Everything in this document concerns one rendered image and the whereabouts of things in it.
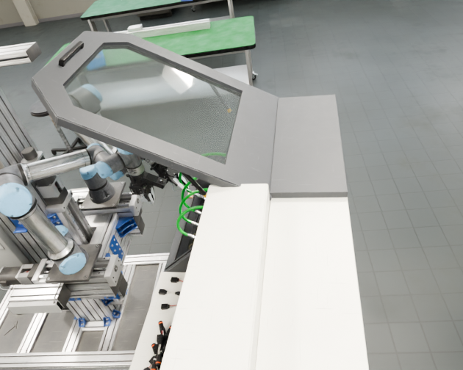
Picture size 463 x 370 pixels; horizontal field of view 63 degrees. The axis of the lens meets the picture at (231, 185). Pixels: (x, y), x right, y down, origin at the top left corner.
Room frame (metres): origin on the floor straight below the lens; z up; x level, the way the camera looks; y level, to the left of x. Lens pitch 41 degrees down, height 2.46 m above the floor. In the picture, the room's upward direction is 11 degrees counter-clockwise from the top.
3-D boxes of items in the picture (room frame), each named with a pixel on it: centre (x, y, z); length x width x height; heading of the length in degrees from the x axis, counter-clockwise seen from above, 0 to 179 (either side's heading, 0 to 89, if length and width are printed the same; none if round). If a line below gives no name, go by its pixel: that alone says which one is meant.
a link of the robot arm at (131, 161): (1.40, 0.42, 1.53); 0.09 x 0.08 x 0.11; 121
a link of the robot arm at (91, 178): (1.78, 0.77, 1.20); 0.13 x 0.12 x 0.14; 137
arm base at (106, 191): (1.78, 0.77, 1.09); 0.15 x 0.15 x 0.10
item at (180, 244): (1.50, 0.31, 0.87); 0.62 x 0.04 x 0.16; 164
